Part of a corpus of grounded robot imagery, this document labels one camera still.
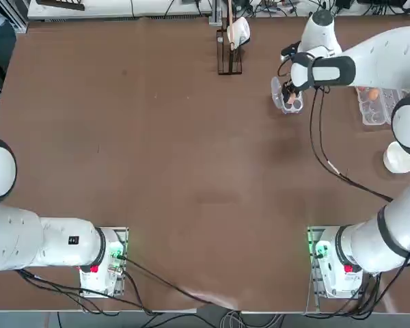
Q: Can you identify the white four-slot egg tray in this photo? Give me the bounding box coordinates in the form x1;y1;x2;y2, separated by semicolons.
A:
270;76;305;116

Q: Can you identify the transparent twelve-slot egg tray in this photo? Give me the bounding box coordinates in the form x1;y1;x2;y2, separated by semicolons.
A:
356;85;402;126

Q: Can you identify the white shelf board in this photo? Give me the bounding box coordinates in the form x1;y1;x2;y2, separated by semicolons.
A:
27;0;213;18

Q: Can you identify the white bowl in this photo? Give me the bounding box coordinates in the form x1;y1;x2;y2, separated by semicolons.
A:
383;141;410;174

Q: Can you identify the black floor cable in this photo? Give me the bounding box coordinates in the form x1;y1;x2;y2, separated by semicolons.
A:
15;269;154;315

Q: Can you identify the black table cable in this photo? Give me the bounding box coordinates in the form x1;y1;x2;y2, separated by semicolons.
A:
121;254;226;308

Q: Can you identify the aluminium camera post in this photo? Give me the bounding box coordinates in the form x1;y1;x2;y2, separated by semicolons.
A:
208;0;223;25

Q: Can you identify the black wire cup rack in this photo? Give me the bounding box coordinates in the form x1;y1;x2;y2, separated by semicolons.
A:
215;0;244;76

